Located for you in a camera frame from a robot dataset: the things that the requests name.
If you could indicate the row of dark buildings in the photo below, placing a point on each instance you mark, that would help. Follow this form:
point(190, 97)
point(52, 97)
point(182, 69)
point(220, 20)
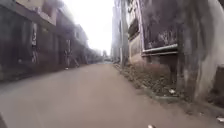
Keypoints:
point(33, 43)

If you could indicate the pole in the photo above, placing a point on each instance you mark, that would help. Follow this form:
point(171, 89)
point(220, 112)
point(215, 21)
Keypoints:
point(124, 33)

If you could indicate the row of weathered buildings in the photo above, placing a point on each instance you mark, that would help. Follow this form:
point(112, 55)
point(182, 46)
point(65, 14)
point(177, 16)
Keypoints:
point(160, 26)

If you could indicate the brown dirt road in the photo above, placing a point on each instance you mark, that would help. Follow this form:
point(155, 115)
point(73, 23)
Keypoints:
point(83, 100)

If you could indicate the robot's own part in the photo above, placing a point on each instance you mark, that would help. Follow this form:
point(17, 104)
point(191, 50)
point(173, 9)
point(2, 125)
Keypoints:
point(150, 126)

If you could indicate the rubble and weed verge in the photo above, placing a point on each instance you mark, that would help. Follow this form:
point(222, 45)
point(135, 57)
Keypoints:
point(146, 80)

